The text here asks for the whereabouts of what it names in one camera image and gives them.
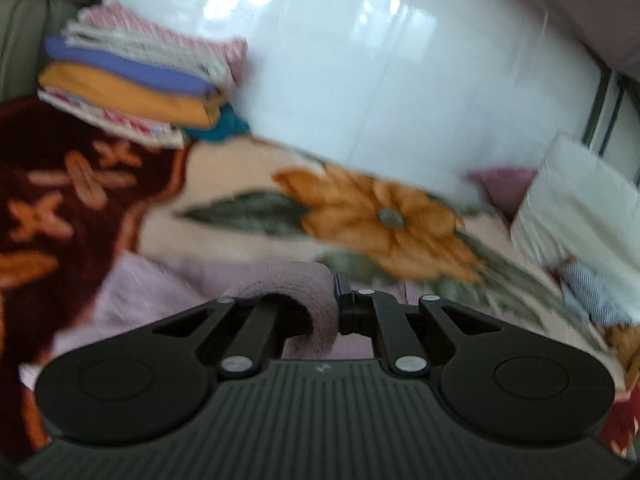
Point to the floral plush blanket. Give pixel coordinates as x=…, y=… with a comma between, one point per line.
x=240, y=180

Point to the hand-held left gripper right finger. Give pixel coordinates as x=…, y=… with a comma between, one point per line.
x=345, y=305

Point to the stack of folded clothes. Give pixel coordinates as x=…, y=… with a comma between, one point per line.
x=125, y=90

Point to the dark metal frame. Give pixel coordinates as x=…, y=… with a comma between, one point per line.
x=600, y=110

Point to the mauve pillow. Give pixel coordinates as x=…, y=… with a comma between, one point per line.
x=505, y=185

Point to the blue striped cloth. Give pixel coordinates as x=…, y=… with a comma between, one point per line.
x=590, y=290

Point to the lavender fleece garment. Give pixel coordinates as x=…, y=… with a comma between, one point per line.
x=165, y=285

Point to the white folded cloth stack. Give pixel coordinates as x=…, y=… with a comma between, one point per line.
x=575, y=210

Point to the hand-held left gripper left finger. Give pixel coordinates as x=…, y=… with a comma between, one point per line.
x=260, y=325

